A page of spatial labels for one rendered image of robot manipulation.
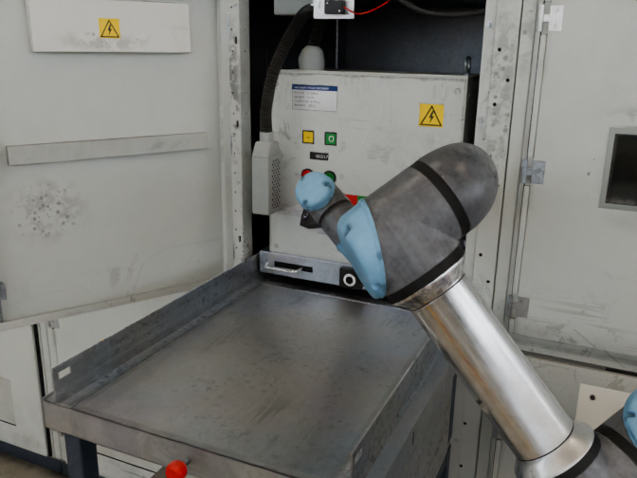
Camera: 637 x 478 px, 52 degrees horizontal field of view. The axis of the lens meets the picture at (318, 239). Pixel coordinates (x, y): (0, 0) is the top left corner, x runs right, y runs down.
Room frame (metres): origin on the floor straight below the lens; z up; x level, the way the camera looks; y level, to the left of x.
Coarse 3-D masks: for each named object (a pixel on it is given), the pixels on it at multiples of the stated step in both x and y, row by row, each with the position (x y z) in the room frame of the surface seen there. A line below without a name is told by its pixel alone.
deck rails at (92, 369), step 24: (240, 264) 1.57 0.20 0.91; (216, 288) 1.47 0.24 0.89; (240, 288) 1.56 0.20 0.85; (168, 312) 1.29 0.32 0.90; (192, 312) 1.38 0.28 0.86; (216, 312) 1.41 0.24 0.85; (120, 336) 1.16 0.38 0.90; (144, 336) 1.22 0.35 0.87; (168, 336) 1.27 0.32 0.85; (72, 360) 1.04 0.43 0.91; (96, 360) 1.09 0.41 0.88; (120, 360) 1.15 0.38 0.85; (432, 360) 1.18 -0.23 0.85; (72, 384) 1.04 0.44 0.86; (96, 384) 1.06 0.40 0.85; (408, 384) 1.02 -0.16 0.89; (384, 408) 0.90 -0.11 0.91; (384, 432) 0.90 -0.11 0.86; (360, 456) 0.81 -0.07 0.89
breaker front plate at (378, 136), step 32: (288, 96) 1.63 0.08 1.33; (352, 96) 1.56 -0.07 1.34; (384, 96) 1.53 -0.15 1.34; (416, 96) 1.49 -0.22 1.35; (448, 96) 1.46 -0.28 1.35; (288, 128) 1.63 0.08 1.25; (320, 128) 1.59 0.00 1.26; (352, 128) 1.56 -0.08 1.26; (384, 128) 1.52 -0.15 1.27; (416, 128) 1.49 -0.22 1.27; (448, 128) 1.46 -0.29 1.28; (288, 160) 1.63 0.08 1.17; (320, 160) 1.59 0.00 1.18; (352, 160) 1.56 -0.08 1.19; (384, 160) 1.52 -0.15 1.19; (288, 192) 1.63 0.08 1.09; (352, 192) 1.56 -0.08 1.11; (288, 224) 1.63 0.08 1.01; (320, 256) 1.59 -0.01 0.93
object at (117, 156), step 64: (0, 0) 1.37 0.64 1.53; (64, 0) 1.42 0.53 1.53; (128, 0) 1.50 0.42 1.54; (192, 0) 1.62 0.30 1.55; (0, 64) 1.37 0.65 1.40; (64, 64) 1.44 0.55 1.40; (128, 64) 1.52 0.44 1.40; (192, 64) 1.62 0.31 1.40; (0, 128) 1.36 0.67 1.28; (64, 128) 1.43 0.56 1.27; (128, 128) 1.52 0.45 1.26; (192, 128) 1.61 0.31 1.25; (0, 192) 1.35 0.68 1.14; (64, 192) 1.43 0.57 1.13; (128, 192) 1.51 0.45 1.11; (192, 192) 1.61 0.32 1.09; (0, 256) 1.34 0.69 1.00; (64, 256) 1.42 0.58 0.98; (128, 256) 1.50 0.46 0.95; (192, 256) 1.61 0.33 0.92; (0, 320) 1.31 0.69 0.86
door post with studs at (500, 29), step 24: (504, 0) 1.38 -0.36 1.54; (504, 24) 1.38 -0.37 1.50; (504, 48) 1.38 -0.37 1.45; (504, 72) 1.38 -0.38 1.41; (480, 96) 1.40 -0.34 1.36; (504, 96) 1.37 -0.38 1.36; (480, 120) 1.38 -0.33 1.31; (504, 120) 1.37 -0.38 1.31; (480, 144) 1.39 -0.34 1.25; (504, 144) 1.37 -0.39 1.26; (480, 240) 1.38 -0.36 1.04; (480, 264) 1.38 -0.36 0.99; (480, 288) 1.38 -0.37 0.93; (480, 408) 1.37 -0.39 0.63
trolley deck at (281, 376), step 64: (256, 320) 1.37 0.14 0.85; (320, 320) 1.38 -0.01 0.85; (384, 320) 1.39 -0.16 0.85; (128, 384) 1.07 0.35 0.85; (192, 384) 1.08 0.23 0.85; (256, 384) 1.08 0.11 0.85; (320, 384) 1.08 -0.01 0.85; (384, 384) 1.09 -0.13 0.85; (448, 384) 1.19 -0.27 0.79; (128, 448) 0.94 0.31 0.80; (192, 448) 0.88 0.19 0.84; (256, 448) 0.88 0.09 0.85; (320, 448) 0.89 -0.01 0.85; (384, 448) 0.89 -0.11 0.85
